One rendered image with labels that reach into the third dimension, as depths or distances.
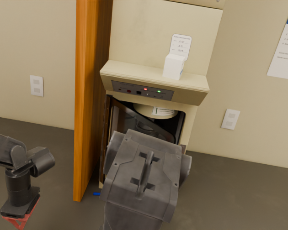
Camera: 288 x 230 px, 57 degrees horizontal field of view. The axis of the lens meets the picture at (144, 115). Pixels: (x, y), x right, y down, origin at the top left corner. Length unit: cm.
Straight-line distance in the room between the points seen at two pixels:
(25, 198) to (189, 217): 65
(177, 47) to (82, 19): 29
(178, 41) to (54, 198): 76
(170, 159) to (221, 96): 109
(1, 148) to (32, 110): 94
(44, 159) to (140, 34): 46
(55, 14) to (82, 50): 60
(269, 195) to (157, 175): 116
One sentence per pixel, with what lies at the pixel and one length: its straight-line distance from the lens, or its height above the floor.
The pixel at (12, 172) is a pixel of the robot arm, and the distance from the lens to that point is 75.
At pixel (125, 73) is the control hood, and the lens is 78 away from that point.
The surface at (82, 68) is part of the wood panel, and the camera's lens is 82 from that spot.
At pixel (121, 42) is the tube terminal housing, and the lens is 86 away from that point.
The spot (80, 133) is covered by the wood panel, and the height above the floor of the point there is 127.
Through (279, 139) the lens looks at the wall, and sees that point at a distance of 160.
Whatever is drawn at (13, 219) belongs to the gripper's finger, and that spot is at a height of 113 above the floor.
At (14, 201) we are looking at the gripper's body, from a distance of 80.
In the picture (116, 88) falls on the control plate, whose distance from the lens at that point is 86.
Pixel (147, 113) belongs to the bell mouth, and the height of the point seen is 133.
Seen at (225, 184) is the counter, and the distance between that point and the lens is 137.
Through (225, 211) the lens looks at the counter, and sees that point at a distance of 124.
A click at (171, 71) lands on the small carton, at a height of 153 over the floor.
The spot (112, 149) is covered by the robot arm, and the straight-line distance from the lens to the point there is 34.
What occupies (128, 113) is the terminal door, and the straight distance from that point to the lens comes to 85.
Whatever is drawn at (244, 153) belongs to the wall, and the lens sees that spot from 160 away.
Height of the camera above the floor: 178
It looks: 28 degrees down
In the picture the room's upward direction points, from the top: 9 degrees clockwise
